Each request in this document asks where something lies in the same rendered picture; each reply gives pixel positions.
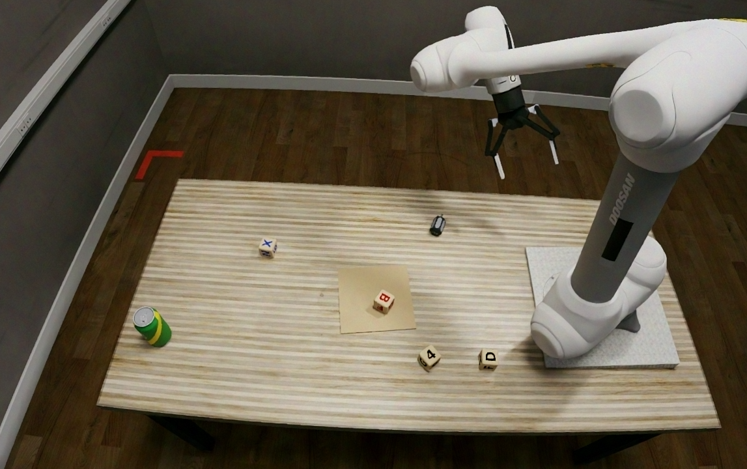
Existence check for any tan square mat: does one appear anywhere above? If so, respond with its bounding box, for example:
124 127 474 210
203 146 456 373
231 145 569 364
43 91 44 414
337 265 416 334

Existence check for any green drink can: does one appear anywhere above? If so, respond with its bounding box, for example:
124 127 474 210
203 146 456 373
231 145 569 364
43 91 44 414
133 307 172 347

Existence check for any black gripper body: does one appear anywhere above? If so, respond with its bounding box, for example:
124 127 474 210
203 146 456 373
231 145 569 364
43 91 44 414
492 86 529 131

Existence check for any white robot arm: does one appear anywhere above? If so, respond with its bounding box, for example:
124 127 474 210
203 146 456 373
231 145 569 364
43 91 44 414
410 6 747 360

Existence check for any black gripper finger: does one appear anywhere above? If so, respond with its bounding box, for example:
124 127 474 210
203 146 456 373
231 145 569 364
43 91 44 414
485 118 512 179
516 104 560 164

